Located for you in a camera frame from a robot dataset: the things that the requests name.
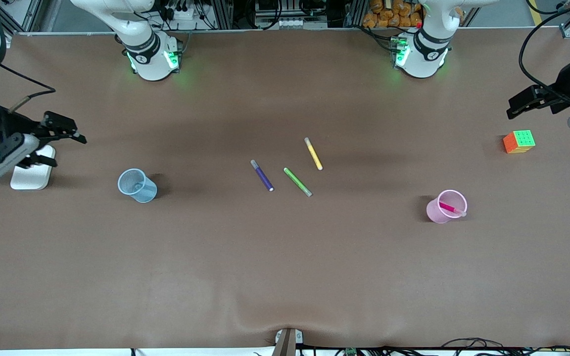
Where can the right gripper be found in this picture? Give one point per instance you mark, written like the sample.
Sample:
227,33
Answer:
9,128

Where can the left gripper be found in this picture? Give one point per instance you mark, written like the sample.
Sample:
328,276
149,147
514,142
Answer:
561,87

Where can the pink marker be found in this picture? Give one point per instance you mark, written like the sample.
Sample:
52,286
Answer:
451,207

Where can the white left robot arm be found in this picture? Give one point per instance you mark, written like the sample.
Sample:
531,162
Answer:
421,59

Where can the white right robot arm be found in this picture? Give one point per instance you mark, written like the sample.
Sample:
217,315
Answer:
151,59

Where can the white desk lamp stand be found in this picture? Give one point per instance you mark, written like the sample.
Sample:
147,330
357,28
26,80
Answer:
32,179

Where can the colourful puzzle cube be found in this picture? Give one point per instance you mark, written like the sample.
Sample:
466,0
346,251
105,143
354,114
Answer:
520,141

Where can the light blue plastic cup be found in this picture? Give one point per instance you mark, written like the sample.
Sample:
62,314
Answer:
146,194

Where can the pink plastic cup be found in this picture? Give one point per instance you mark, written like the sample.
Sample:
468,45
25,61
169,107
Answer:
433,213

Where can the orange snack packets bag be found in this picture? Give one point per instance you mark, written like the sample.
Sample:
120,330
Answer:
389,15

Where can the white power strip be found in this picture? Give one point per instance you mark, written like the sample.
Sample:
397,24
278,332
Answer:
289,22
183,14

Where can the purple marker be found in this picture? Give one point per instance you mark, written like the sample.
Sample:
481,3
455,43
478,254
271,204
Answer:
262,176

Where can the yellow marker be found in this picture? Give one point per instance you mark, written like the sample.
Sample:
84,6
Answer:
313,154

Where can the green marker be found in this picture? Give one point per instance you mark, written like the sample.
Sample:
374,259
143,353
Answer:
297,182

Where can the brown table cover mat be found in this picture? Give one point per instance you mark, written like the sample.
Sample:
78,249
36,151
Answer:
285,272

